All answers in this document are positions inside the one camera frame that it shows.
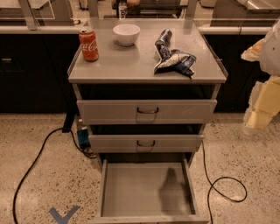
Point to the black middle drawer handle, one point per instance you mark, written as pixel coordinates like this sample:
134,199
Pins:
149,144

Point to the grey middle drawer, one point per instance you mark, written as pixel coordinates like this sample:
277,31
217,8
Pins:
128,143

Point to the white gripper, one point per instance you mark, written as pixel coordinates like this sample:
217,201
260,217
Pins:
271,55

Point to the white bottle in background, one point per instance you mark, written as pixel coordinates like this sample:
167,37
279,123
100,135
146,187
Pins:
122,9

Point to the red coca-cola can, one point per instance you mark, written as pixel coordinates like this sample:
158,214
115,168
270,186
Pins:
88,45

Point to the white ceramic bowl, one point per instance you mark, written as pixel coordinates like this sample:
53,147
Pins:
126,34

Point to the blue chip bag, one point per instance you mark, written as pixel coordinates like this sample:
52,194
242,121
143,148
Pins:
174,60

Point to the grey open bottom drawer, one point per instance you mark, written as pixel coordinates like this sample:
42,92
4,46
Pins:
147,193

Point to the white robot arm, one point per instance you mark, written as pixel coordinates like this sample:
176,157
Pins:
270,62

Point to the grey metal drawer cabinet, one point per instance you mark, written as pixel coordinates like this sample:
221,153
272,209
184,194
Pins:
126,73

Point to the black drawer handle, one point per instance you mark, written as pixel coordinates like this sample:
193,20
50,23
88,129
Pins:
149,144
153,111

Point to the blue power box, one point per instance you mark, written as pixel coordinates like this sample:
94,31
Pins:
82,133

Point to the grey top drawer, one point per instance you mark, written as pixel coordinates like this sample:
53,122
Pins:
125,111

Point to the black top drawer handle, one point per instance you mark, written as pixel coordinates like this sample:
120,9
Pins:
153,111

